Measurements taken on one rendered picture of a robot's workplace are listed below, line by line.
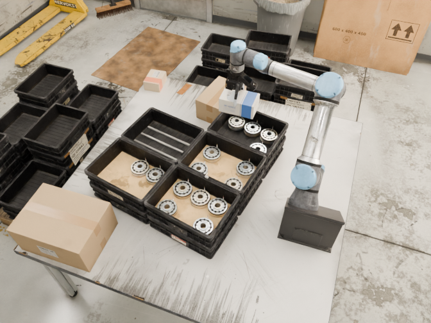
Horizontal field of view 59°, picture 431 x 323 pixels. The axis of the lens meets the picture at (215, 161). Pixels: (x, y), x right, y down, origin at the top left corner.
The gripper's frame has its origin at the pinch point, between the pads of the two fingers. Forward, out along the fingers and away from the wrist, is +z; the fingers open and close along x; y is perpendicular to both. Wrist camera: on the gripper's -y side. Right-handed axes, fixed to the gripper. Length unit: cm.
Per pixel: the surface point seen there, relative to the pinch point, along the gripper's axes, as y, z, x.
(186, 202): 9, 28, 57
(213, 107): 21.8, 25.4, -15.8
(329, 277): -70, 41, 65
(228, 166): -3.0, 27.8, 25.4
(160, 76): 74, 33, -43
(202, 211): 0, 28, 59
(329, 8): -24, 59, -238
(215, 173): 2.2, 27.8, 33.4
